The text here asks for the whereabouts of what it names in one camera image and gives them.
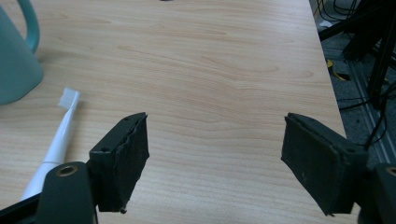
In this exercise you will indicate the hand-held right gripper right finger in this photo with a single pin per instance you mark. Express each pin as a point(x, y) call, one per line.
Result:
point(317, 161)

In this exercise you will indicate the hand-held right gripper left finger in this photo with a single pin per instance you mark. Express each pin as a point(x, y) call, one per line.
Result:
point(120, 161)

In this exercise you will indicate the white toothbrush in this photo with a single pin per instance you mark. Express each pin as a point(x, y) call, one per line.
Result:
point(59, 146)

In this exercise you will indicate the yellow and black object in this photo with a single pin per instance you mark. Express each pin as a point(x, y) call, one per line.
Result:
point(337, 74)

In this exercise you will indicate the black metal stand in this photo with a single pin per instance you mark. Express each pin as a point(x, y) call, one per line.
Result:
point(381, 59)

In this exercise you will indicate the small white object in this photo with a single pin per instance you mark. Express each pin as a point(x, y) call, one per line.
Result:
point(325, 24)

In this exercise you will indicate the aluminium floor rail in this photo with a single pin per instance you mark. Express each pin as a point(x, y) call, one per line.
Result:
point(367, 102)

